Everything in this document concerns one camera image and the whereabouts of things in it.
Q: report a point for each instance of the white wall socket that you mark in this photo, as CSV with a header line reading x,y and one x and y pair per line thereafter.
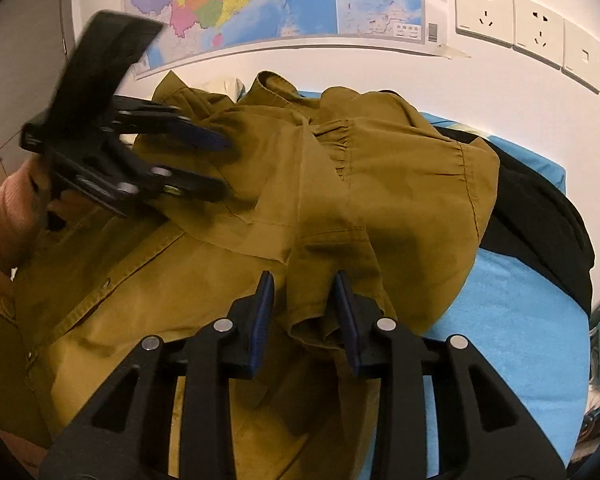
x,y
484,12
539,32

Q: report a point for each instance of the cream folded garment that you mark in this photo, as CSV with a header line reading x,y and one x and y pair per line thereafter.
x,y
225,90

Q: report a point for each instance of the person's left hand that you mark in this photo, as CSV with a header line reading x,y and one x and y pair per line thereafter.
x,y
70,205

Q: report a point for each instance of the grey door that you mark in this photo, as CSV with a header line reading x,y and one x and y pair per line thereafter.
x,y
25,60

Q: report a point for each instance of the black garment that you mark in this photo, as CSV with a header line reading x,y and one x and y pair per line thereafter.
x,y
535,215

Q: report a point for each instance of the person's left forearm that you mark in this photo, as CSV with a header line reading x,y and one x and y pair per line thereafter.
x,y
5,220

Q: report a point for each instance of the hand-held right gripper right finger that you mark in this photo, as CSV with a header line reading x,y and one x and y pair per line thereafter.
x,y
347,320

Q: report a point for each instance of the colourful wall map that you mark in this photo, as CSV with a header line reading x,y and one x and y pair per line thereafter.
x,y
280,0

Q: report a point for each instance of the blue floral bedsheet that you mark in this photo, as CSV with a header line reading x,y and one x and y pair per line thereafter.
x,y
520,340

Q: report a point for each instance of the olive green shirt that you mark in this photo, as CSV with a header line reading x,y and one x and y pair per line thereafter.
x,y
205,270

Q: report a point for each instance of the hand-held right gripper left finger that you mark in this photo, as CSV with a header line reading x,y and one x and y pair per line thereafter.
x,y
261,320

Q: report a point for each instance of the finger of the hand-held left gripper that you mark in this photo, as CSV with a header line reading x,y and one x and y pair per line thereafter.
x,y
190,185
195,135

